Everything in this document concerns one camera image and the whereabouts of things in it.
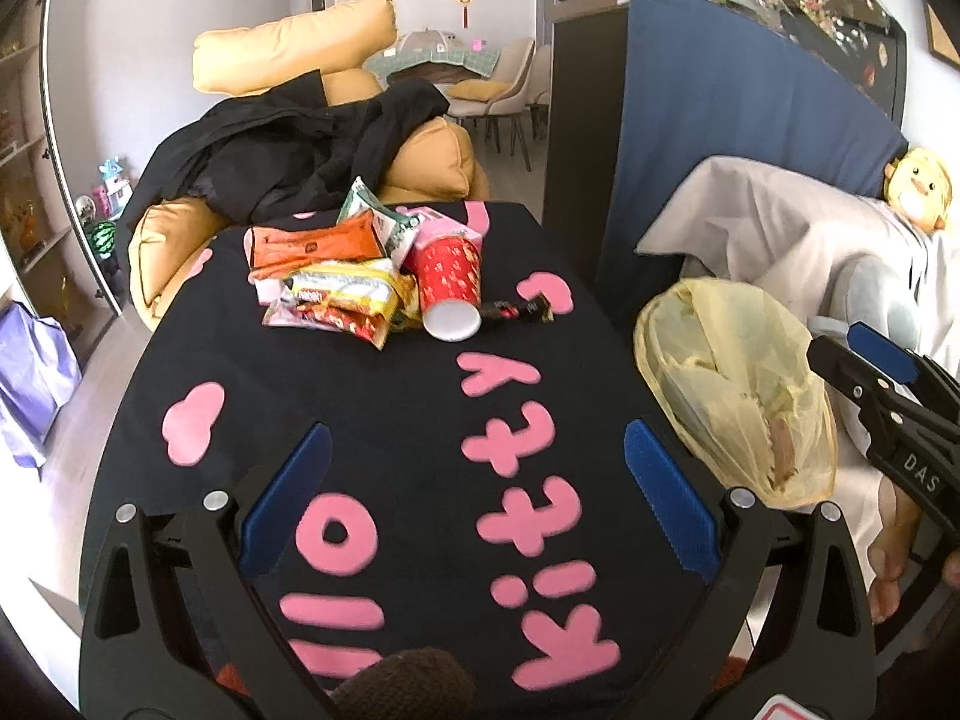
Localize yellow snack bag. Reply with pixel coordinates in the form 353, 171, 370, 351
283, 259, 421, 328

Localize orange snack wrapper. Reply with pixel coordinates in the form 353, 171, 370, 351
249, 211, 384, 273

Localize black coffee stick sachet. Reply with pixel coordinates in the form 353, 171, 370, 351
478, 294, 553, 325

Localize red paper cup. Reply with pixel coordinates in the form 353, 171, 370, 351
409, 234, 482, 343

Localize green white snack packet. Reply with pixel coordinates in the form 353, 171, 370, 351
337, 177, 421, 268

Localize red noodle snack packet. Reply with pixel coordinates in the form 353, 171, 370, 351
262, 301, 391, 349

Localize yellow bag lined trash bin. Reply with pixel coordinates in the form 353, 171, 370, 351
633, 278, 838, 511

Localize person's right hand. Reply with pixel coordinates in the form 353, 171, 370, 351
867, 481, 923, 624

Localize yellow duck plush toy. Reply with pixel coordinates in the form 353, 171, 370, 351
884, 146, 952, 234

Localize black pink Kitty table cloth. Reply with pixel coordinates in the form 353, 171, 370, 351
82, 203, 708, 718

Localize beige blanket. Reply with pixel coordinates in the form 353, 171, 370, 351
634, 154, 960, 587

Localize purple plastic bag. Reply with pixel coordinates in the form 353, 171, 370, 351
0, 302, 82, 470

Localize pink tissue box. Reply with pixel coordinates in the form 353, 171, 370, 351
400, 206, 483, 249

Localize wooden display shelf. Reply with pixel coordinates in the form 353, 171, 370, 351
2, 0, 121, 362

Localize toy figures on floor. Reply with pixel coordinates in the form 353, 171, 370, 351
73, 158, 133, 262

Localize blue fabric partition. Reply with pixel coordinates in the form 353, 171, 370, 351
596, 0, 907, 327

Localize black jacket on sofa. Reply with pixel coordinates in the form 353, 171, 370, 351
116, 71, 449, 259

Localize black cabinet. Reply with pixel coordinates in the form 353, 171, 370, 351
542, 5, 628, 284

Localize orange leather sofa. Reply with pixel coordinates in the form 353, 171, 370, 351
119, 0, 490, 328

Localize dining table with cover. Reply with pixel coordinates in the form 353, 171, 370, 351
363, 29, 500, 86

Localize beige dining chair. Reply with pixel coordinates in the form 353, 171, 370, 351
444, 37, 535, 172

